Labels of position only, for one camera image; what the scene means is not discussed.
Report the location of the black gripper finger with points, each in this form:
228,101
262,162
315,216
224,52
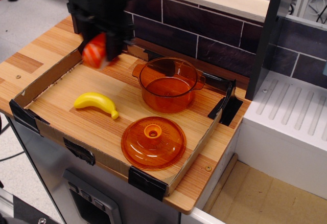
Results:
89,31
114,45

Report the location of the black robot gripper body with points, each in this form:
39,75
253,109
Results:
110,16

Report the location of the salmon sushi toy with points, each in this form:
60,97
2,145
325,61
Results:
94,53

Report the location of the orange transparent pot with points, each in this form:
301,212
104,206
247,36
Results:
168,83

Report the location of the cardboard fence with black tape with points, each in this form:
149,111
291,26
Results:
52,77

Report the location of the orange transparent pot lid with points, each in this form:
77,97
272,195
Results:
153,143

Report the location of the yellow toy banana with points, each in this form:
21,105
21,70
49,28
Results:
97,100

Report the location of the grey toy oven front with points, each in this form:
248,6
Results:
93,206

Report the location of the white dish drainer sink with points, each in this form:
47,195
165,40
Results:
283,133

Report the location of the black vertical post left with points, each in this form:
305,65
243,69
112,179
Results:
74,22

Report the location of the black vertical post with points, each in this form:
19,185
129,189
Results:
74,22
276,14

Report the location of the black vertical post right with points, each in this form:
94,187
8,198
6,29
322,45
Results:
276,14

